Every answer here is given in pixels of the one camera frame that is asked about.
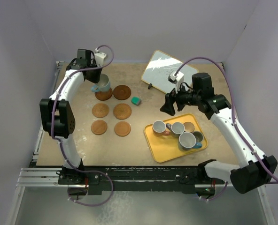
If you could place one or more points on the small grey cup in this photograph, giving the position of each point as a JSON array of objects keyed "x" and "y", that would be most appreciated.
[{"x": 199, "y": 136}]

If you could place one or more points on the dark brown ringed coaster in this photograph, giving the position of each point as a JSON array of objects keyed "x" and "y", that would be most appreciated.
[{"x": 122, "y": 92}]

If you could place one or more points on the plain orange coaster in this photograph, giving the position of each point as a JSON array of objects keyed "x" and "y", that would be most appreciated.
[
  {"x": 99, "y": 127},
  {"x": 122, "y": 128}
]

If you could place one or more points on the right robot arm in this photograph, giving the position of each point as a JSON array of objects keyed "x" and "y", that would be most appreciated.
[{"x": 235, "y": 140}]

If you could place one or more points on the light woven front coaster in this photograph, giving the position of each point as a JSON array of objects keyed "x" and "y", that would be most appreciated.
[{"x": 122, "y": 111}]

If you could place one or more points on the green whiteboard eraser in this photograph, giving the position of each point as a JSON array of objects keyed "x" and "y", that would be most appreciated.
[{"x": 136, "y": 101}]

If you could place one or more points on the yellow tray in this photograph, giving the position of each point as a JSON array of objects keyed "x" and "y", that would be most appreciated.
[{"x": 165, "y": 148}]

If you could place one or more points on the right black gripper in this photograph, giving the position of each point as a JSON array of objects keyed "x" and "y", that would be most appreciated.
[{"x": 171, "y": 98}]

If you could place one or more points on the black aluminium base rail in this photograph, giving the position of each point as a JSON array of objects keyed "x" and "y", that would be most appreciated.
[{"x": 185, "y": 179}]

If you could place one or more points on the blue patterned mug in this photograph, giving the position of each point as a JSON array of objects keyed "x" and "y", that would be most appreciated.
[{"x": 187, "y": 142}]

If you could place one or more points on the small orange cup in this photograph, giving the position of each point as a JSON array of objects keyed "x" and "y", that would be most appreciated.
[{"x": 189, "y": 127}]

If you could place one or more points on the large teal mug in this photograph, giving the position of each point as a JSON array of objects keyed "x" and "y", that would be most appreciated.
[{"x": 103, "y": 85}]

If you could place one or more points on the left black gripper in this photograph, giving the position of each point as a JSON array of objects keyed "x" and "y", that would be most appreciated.
[{"x": 96, "y": 79}]

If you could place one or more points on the pink handled patterned mug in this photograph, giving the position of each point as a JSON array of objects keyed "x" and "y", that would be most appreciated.
[{"x": 159, "y": 128}]

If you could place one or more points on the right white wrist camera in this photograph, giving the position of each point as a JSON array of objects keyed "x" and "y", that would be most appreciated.
[{"x": 176, "y": 78}]

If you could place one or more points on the light woven coaster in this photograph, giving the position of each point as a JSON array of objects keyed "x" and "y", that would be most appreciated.
[
  {"x": 100, "y": 110},
  {"x": 122, "y": 111}
]

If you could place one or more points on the small whiteboard with wooden frame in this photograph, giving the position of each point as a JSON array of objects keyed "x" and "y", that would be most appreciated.
[{"x": 160, "y": 66}]

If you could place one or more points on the grey handled mug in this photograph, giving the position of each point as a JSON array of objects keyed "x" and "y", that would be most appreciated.
[{"x": 177, "y": 128}]

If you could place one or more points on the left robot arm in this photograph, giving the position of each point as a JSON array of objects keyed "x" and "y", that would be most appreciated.
[{"x": 56, "y": 114}]

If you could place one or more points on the plain orange front coaster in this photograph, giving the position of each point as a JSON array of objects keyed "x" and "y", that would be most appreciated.
[{"x": 122, "y": 128}]

